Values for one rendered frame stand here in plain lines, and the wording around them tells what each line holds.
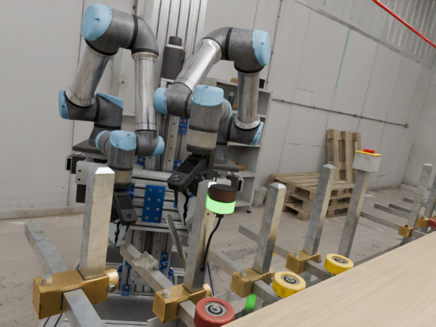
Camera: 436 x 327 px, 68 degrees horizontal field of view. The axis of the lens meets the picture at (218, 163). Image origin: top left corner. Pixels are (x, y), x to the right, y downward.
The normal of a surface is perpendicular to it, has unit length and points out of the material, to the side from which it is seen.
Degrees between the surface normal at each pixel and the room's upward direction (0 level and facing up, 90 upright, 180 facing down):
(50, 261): 0
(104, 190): 90
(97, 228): 90
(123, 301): 0
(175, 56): 90
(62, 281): 0
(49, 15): 90
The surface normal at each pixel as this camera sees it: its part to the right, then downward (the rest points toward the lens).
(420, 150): -0.78, -0.01
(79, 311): 0.16, -0.97
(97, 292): 0.64, 0.24
